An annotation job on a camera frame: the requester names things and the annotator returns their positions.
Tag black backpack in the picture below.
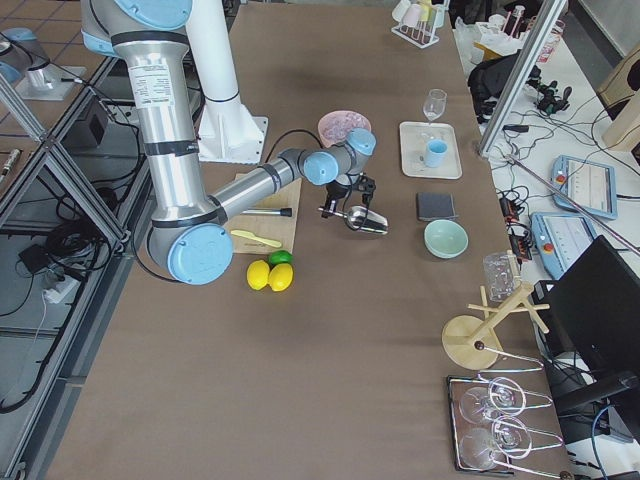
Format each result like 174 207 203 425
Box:
467 52 519 124

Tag pink cup in rack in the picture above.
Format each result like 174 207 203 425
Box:
400 3 422 28

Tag dark grey cloth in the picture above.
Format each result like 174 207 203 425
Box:
416 192 457 222

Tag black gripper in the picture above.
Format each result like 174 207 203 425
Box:
320 173 375 218

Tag green lime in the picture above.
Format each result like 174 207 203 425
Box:
268 250 293 266

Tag pink bowl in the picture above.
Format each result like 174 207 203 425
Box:
317 110 371 147

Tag wooden glass stand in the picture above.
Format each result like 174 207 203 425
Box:
442 263 549 371

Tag glass holder tray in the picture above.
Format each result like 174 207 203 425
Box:
446 376 571 479

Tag cream serving tray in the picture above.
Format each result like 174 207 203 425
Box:
399 121 462 180

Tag glass mug on stand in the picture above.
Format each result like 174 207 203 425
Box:
483 251 518 302

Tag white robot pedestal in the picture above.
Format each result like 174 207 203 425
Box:
186 1 268 165

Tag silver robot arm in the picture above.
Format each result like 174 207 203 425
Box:
81 1 376 285

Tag blue teach pendant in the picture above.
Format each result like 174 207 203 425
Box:
530 212 596 280
551 155 618 220

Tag metal muddler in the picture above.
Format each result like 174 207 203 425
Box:
242 207 293 218

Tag wine glass on tray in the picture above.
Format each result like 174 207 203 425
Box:
422 89 447 139

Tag blue cup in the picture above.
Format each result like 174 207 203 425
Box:
423 138 448 168

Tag metal ice scoop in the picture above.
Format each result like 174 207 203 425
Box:
318 205 389 235

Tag wooden cutting board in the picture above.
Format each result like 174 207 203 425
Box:
225 179 302 253

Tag clear ice cubes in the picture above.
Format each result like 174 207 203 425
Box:
322 114 369 142

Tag aluminium frame post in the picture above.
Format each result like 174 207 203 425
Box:
478 0 567 159

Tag yellow plastic knife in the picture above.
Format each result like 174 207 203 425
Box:
230 229 282 248

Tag green bowl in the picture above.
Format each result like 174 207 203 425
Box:
424 219 469 259

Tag white cup rack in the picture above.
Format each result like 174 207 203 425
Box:
391 0 450 49

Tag black monitor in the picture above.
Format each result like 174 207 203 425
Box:
549 236 639 375

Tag yellow lemon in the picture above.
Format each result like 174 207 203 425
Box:
268 263 294 292
246 260 270 290

